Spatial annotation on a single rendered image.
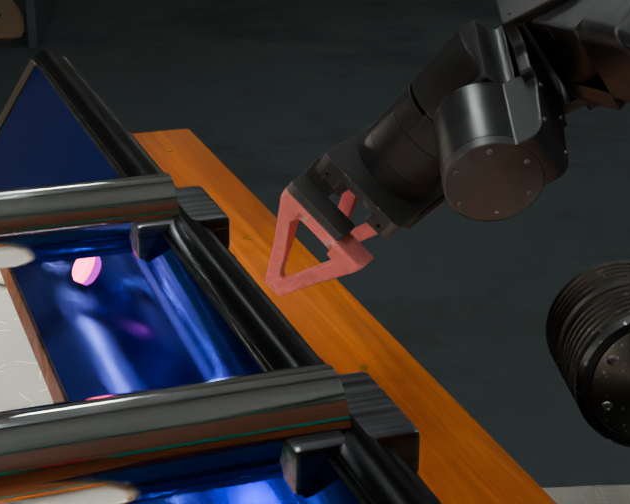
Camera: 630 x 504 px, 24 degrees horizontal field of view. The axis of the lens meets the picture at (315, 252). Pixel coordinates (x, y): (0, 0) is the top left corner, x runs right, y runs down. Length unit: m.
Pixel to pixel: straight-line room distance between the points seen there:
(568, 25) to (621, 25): 0.03
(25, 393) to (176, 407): 0.88
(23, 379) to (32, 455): 0.91
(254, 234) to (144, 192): 0.99
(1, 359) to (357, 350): 0.30
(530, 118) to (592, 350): 0.43
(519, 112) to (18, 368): 0.57
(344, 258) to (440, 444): 0.21
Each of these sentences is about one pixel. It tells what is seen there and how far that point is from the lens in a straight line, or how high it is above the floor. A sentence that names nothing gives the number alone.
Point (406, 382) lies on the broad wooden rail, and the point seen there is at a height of 0.76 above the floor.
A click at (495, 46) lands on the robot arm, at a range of 0.88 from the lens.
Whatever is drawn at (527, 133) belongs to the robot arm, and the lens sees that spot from 0.81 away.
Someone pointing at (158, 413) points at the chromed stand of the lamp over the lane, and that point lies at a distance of 0.31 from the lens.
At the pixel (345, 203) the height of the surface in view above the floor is 0.93.
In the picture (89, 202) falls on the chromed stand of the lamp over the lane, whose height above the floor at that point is 1.12.
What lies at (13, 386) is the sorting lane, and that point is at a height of 0.74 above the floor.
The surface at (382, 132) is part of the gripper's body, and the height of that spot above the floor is 1.01.
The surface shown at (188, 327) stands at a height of 1.10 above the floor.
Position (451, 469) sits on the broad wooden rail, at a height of 0.76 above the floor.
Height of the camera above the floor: 1.26
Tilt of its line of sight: 21 degrees down
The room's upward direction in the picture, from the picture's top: straight up
